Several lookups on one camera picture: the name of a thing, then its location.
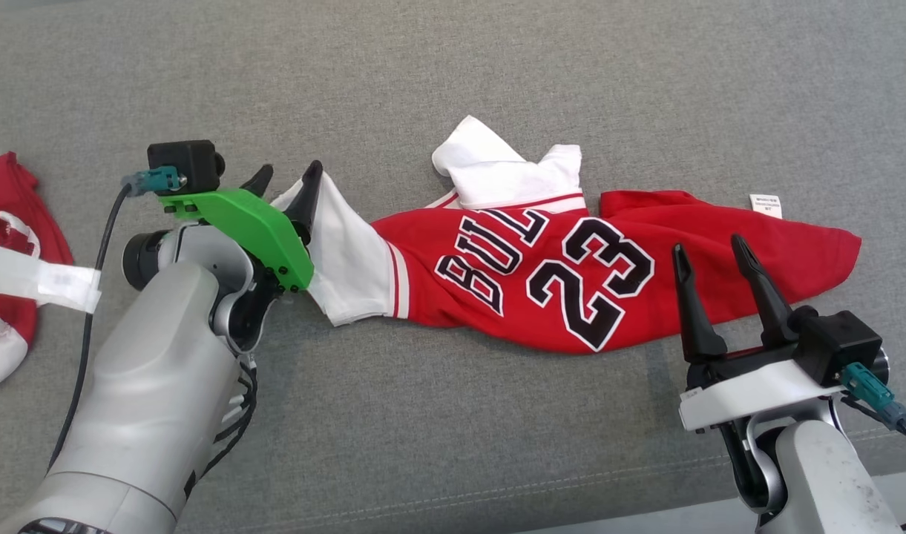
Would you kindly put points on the grey fabric sofa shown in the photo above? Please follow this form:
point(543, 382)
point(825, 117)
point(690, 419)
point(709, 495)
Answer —
point(497, 74)

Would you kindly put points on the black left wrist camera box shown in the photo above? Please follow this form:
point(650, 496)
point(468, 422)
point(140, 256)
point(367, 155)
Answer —
point(189, 163)

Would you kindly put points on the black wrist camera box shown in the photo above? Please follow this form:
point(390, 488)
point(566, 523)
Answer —
point(189, 163)
point(838, 345)

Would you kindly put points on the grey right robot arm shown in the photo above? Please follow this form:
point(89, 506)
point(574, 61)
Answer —
point(824, 482)

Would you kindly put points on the red Bulls 23 jersey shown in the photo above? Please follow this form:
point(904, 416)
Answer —
point(571, 274)

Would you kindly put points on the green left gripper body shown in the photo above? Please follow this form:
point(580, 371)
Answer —
point(260, 230)

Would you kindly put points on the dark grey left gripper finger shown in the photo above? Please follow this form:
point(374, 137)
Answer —
point(306, 200)
point(260, 182)

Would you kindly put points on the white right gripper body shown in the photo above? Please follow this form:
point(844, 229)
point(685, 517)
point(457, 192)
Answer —
point(749, 393)

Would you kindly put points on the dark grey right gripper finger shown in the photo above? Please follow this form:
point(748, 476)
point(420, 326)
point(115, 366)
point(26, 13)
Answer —
point(697, 319)
point(768, 304)

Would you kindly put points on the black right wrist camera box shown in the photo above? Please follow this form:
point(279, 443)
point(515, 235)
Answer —
point(838, 345)

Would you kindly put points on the red shorts with white trim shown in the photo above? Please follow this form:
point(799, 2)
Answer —
point(7, 200)

